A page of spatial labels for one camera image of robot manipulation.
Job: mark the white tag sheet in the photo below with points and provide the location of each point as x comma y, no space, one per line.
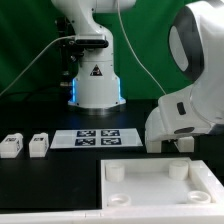
96,138

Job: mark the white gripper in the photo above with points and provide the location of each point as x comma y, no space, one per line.
175,117

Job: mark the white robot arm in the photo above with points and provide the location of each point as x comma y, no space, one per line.
196,42

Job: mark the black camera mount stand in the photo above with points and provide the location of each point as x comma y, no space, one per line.
69,52

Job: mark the white L-shaped obstacle fence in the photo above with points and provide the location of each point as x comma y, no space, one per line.
190,213

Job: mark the white square tabletop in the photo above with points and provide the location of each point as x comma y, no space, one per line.
158,181

